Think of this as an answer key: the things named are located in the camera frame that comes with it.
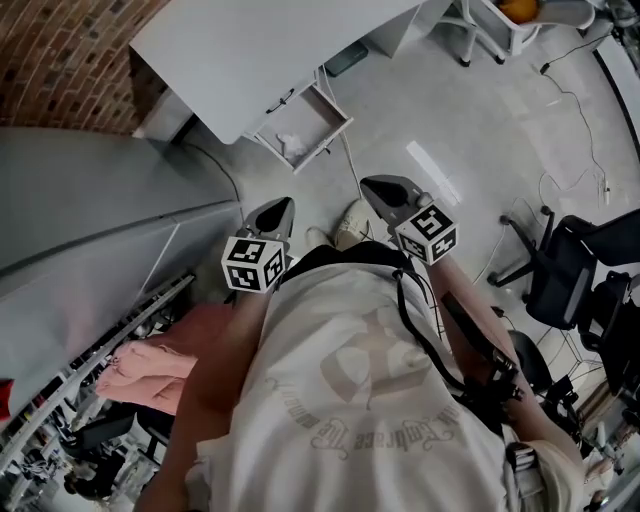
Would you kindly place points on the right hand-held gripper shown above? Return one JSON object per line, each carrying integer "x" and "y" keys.
{"x": 427, "y": 230}

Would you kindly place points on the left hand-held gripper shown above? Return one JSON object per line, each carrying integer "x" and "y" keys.
{"x": 252, "y": 262}

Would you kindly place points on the white paper item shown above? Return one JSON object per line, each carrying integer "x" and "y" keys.
{"x": 292, "y": 144}

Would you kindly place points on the white drawer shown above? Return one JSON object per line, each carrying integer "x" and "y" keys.
{"x": 305, "y": 117}

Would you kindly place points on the person's right forearm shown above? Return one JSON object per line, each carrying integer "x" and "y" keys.
{"x": 540, "y": 425}

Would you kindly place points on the person's left forearm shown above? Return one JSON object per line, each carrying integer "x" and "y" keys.
{"x": 225, "y": 340}

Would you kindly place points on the white floor tape strip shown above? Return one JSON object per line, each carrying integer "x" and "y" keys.
{"x": 432, "y": 170}

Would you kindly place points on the person's white left shoe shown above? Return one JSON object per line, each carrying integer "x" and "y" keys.
{"x": 320, "y": 236}

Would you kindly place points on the person's white shoe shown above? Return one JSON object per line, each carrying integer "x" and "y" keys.
{"x": 320, "y": 236}
{"x": 352, "y": 222}

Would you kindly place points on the person's white right shoe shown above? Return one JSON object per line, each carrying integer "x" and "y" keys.
{"x": 352, "y": 222}

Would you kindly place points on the person's black shorts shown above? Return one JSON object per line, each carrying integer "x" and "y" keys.
{"x": 345, "y": 255}

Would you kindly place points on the black office chair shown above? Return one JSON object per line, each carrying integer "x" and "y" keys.
{"x": 565, "y": 270}

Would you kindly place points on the pink cloth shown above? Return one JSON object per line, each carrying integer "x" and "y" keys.
{"x": 145, "y": 372}

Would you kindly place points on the grey cabinet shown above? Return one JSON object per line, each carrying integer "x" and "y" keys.
{"x": 100, "y": 210}

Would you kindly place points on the black round stool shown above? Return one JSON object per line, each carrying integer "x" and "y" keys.
{"x": 530, "y": 357}

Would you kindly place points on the person's white printed t-shirt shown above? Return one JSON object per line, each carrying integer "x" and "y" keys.
{"x": 350, "y": 400}

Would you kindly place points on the dark green box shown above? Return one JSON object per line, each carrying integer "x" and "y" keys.
{"x": 347, "y": 59}

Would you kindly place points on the white desk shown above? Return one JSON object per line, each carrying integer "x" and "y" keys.
{"x": 240, "y": 55}

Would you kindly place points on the white office chair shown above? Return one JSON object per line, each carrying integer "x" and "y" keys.
{"x": 492, "y": 25}

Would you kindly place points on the orange cushion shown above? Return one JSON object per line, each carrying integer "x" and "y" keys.
{"x": 520, "y": 9}

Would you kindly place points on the white table with black edge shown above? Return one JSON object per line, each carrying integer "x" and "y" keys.
{"x": 622, "y": 90}

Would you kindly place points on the red object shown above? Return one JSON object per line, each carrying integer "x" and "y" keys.
{"x": 4, "y": 399}

